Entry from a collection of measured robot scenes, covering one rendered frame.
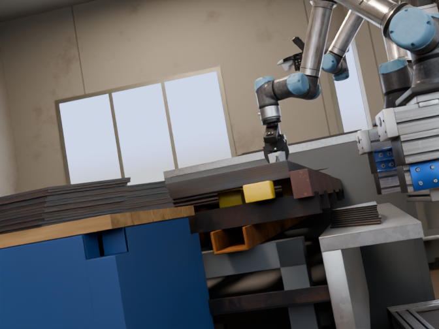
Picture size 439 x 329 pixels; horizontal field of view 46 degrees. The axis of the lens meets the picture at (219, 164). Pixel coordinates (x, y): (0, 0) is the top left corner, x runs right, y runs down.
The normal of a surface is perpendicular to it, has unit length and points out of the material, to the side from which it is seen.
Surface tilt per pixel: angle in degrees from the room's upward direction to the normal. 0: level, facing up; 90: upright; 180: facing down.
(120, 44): 90
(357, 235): 90
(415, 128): 90
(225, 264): 90
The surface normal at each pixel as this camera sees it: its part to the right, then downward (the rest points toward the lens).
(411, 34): -0.50, 0.11
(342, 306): -0.27, -0.04
